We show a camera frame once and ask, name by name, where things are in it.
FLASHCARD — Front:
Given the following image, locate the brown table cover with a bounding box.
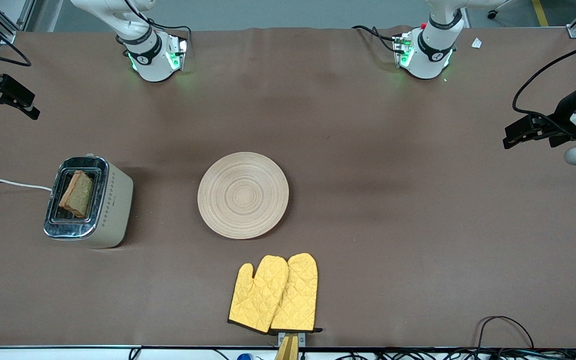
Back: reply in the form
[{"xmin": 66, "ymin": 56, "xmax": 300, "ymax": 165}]
[{"xmin": 0, "ymin": 26, "xmax": 576, "ymax": 349}]

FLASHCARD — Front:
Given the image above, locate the yellow quilted oven mitt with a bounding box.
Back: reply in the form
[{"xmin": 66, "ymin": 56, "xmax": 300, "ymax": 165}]
[
  {"xmin": 227, "ymin": 255, "xmax": 290, "ymax": 335},
  {"xmin": 270, "ymin": 252, "xmax": 324, "ymax": 334}
]

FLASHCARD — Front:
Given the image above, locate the white toaster power cord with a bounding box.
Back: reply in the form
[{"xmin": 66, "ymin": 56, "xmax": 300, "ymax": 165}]
[{"xmin": 0, "ymin": 178, "xmax": 54, "ymax": 192}]

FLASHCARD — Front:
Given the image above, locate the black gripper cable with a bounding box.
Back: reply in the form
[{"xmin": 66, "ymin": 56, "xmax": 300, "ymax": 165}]
[
  {"xmin": 512, "ymin": 34, "xmax": 576, "ymax": 126},
  {"xmin": 0, "ymin": 37, "xmax": 33, "ymax": 68}
]

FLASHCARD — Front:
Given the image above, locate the black cable bundle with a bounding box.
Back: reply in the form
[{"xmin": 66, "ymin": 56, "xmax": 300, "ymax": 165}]
[{"xmin": 335, "ymin": 347, "xmax": 576, "ymax": 360}]

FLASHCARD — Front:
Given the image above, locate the cream and chrome toaster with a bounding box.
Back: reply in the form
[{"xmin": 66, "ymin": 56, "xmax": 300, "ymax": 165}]
[{"xmin": 43, "ymin": 153, "xmax": 134, "ymax": 249}]

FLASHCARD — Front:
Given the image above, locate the black arm base cable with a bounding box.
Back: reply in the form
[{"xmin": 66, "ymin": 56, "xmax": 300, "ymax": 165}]
[
  {"xmin": 351, "ymin": 25, "xmax": 400, "ymax": 54},
  {"xmin": 115, "ymin": 0, "xmax": 192, "ymax": 56}
]

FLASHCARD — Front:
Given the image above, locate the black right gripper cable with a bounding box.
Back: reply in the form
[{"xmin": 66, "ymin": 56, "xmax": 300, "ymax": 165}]
[{"xmin": 0, "ymin": 37, "xmax": 33, "ymax": 68}]

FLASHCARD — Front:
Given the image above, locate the wooden stand leg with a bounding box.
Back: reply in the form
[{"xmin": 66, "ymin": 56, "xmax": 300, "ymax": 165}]
[{"xmin": 274, "ymin": 334, "xmax": 300, "ymax": 360}]

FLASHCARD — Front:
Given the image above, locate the small metal bracket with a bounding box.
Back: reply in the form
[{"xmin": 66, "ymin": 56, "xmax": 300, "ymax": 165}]
[{"xmin": 278, "ymin": 331, "xmax": 307, "ymax": 348}]

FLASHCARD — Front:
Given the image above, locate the black looped cable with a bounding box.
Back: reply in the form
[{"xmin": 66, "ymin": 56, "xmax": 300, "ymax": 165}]
[{"xmin": 477, "ymin": 315, "xmax": 535, "ymax": 351}]

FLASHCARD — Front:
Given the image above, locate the black left arm base cable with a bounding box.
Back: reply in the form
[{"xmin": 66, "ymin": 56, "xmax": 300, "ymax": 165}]
[{"xmin": 351, "ymin": 25, "xmax": 400, "ymax": 54}]

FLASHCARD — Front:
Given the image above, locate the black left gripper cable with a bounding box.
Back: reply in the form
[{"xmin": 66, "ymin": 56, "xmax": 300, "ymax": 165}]
[{"xmin": 512, "ymin": 34, "xmax": 576, "ymax": 126}]

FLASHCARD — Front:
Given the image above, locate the black right arm base cable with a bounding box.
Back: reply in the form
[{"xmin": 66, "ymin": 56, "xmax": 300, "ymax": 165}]
[{"xmin": 115, "ymin": 0, "xmax": 192, "ymax": 56}]

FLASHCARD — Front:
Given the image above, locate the round wooden plate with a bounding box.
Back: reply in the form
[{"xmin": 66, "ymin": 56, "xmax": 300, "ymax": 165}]
[{"xmin": 197, "ymin": 151, "xmax": 290, "ymax": 240}]

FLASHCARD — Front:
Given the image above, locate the slice of brown toast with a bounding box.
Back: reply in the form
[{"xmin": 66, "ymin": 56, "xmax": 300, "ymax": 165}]
[{"xmin": 58, "ymin": 170, "xmax": 95, "ymax": 219}]

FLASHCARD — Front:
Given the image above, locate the white chair leg with caster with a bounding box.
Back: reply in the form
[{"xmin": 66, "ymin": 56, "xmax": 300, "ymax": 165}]
[{"xmin": 487, "ymin": 0, "xmax": 515, "ymax": 20}]

